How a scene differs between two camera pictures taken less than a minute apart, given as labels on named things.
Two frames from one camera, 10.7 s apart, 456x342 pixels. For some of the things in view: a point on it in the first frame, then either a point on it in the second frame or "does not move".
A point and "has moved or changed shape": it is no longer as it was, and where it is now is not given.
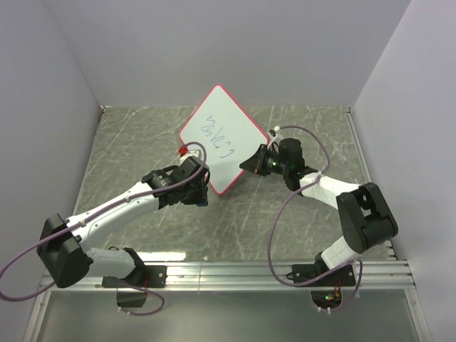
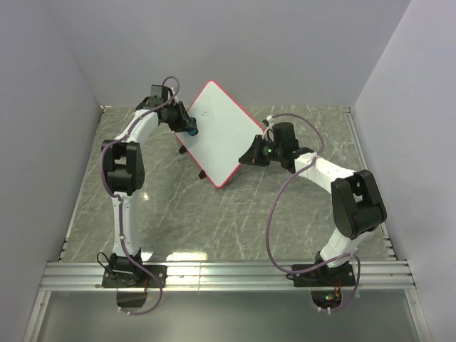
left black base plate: (146, 276) does not move
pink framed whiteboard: (228, 133) has moved or changed shape
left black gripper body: (195, 193) to (177, 117)
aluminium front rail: (235, 276) does not move
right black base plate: (301, 273) does not move
